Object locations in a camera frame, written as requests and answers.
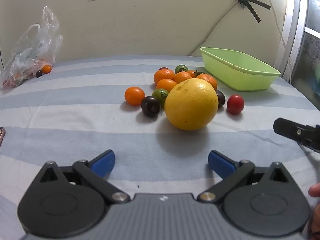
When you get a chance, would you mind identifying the mandarin orange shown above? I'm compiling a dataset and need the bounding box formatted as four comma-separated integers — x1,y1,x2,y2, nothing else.
156,79,178,93
153,69,176,85
195,74,218,91

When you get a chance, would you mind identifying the tomato with green stem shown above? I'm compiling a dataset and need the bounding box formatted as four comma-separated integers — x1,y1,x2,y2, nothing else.
186,70,205,79

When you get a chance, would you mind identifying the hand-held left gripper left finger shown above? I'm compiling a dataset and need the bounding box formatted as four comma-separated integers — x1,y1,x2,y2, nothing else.
34,149,131,204

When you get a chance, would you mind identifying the green plastic basket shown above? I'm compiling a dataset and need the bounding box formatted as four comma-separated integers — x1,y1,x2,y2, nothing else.
199,47,281,92

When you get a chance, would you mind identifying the person's right hand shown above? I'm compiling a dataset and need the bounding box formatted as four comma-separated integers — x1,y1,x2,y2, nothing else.
308,182,320,240

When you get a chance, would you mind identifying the white hanging cable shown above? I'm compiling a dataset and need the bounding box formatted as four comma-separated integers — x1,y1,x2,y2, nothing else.
272,10,293,82

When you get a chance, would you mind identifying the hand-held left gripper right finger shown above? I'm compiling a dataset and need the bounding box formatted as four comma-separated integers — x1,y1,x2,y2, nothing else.
197,150,297,203

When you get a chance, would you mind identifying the clear plastic bag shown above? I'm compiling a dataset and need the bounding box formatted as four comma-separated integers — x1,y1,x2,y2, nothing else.
0,6,63,90

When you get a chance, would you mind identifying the window frame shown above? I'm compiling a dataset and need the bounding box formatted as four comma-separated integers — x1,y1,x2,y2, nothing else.
280,0,320,112

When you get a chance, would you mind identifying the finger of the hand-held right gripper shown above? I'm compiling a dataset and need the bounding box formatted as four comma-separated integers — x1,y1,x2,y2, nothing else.
273,117,320,153

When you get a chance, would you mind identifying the grey wall cable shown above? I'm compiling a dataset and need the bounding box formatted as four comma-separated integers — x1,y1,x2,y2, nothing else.
189,1,244,56

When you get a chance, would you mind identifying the large yellow orange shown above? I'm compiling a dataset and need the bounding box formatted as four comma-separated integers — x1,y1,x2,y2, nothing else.
164,78,219,131

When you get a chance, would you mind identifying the striped blue white bedsheet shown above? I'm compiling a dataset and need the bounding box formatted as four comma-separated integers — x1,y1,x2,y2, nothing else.
0,54,320,240

